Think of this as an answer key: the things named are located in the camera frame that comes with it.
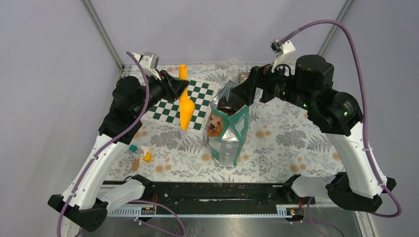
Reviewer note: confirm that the white toy piece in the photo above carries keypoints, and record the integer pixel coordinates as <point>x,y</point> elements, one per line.
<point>144,151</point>

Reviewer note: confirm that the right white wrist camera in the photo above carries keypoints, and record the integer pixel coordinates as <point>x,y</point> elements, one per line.
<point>284,51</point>

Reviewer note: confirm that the far steel bowl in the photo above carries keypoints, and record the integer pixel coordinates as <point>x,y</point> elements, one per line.
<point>242,77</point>

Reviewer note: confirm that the yellow toy block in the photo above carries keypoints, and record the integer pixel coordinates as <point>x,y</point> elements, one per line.
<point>147,157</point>

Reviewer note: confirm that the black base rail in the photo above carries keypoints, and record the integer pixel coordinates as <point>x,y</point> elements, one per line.
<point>207,198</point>

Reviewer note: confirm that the green pet food bag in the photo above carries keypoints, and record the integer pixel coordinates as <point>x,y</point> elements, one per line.
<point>226,135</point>

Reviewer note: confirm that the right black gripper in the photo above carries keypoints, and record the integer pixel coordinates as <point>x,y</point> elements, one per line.
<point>246,90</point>

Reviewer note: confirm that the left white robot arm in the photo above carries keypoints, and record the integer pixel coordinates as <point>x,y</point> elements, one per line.
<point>82,202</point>

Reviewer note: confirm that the brown pet food kibble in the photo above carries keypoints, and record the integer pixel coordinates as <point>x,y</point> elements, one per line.
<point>227,110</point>

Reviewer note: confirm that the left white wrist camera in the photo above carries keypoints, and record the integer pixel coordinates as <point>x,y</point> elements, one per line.
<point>149,62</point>

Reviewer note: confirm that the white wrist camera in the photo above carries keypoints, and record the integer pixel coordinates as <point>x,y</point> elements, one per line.
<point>149,62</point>
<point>284,51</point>

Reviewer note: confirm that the orange plastic scoop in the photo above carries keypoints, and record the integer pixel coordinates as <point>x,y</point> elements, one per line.
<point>186,105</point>

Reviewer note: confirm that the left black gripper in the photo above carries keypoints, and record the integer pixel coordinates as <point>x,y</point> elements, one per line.
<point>174,88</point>

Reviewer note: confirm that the brown wooden block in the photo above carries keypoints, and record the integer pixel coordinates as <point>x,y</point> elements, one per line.
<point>135,164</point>

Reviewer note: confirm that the floral tablecloth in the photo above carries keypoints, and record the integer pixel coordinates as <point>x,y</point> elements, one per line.
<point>281,142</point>

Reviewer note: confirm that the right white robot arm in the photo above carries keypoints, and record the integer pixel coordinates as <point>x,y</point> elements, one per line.
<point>337,115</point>

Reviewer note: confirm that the teal cube block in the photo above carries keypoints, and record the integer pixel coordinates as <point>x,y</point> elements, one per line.
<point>133,148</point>

